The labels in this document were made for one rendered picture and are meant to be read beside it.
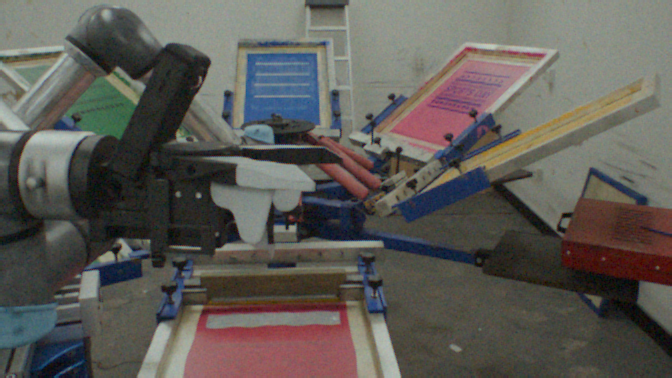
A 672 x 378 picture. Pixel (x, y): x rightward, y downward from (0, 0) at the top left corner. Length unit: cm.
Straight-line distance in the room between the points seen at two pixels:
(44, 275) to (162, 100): 21
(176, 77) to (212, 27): 528
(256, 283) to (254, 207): 133
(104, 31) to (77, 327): 60
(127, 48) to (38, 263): 80
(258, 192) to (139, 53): 93
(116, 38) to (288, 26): 443
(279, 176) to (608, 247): 162
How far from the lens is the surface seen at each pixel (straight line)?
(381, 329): 162
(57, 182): 53
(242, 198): 45
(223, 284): 177
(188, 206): 49
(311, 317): 173
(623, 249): 198
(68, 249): 65
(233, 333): 169
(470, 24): 594
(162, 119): 50
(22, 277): 60
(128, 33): 135
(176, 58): 49
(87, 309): 139
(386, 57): 580
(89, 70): 146
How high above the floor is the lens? 180
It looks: 18 degrees down
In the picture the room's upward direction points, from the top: straight up
